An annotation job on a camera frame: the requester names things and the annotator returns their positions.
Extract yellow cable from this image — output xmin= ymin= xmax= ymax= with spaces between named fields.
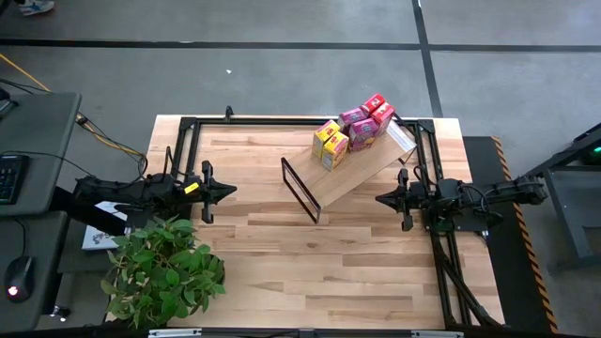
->
xmin=0 ymin=53 xmax=145 ymax=159

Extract yellow cereal box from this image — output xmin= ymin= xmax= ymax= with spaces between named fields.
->
xmin=311 ymin=118 xmax=342 ymax=161
xmin=320 ymin=131 xmax=350 ymax=173

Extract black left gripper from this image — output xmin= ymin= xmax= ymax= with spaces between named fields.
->
xmin=180 ymin=160 xmax=239 ymax=225

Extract black keyboard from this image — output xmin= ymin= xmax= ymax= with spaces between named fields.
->
xmin=0 ymin=153 xmax=30 ymax=207

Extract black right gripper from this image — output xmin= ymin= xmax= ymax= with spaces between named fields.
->
xmin=376 ymin=168 xmax=426 ymax=233

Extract person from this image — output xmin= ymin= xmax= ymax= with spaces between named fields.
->
xmin=17 ymin=0 xmax=56 ymax=17

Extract white printed paper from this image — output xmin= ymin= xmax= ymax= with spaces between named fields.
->
xmin=82 ymin=200 xmax=131 ymax=252

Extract red cereal box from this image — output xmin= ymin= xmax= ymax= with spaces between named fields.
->
xmin=369 ymin=101 xmax=396 ymax=137
xmin=359 ymin=92 xmax=387 ymax=116

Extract grey desk with mouse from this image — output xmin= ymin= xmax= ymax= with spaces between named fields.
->
xmin=0 ymin=210 xmax=70 ymax=333

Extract black computer mouse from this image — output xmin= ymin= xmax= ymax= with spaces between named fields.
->
xmin=4 ymin=255 xmax=35 ymax=303

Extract purple Raisin Bran box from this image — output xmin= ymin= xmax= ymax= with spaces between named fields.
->
xmin=336 ymin=106 xmax=370 ymax=135
xmin=347 ymin=116 xmax=380 ymax=153

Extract black mat hazard stripe edge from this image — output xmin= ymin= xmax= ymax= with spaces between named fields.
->
xmin=462 ymin=135 xmax=560 ymax=334

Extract green plant in black pot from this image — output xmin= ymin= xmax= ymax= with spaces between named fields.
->
xmin=100 ymin=214 xmax=227 ymax=330

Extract black aluminium rig frame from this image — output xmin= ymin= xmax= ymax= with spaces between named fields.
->
xmin=147 ymin=115 xmax=508 ymax=338

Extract silver aluminium bracket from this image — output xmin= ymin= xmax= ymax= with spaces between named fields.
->
xmin=410 ymin=330 xmax=465 ymax=338
xmin=148 ymin=328 xmax=203 ymax=338

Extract grey metal stand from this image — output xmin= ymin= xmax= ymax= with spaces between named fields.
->
xmin=525 ymin=122 xmax=601 ymax=273

